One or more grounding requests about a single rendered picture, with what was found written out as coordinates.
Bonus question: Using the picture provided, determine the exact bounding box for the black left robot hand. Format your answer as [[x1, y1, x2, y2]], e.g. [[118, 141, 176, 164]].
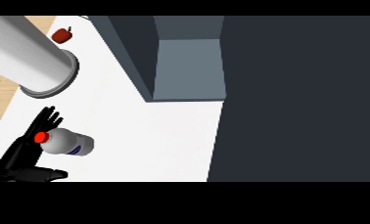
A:
[[0, 105, 69, 183]]

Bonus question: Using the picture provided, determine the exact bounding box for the dark grey open cabinet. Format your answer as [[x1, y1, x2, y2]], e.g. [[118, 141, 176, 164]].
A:
[[87, 16, 227, 103]]

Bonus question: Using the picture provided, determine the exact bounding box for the dark grey cabinet door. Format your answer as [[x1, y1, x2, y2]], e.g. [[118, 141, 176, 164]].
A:
[[207, 16, 370, 183]]

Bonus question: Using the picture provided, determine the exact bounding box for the white bottle with red cap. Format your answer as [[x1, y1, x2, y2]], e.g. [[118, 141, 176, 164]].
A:
[[32, 127, 94, 157]]

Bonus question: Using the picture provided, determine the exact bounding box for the grey cylindrical pot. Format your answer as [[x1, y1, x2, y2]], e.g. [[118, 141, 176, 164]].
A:
[[0, 16, 81, 100]]

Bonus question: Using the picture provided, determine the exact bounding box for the red bell pepper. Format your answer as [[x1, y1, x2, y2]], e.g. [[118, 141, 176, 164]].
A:
[[50, 25, 75, 45]]

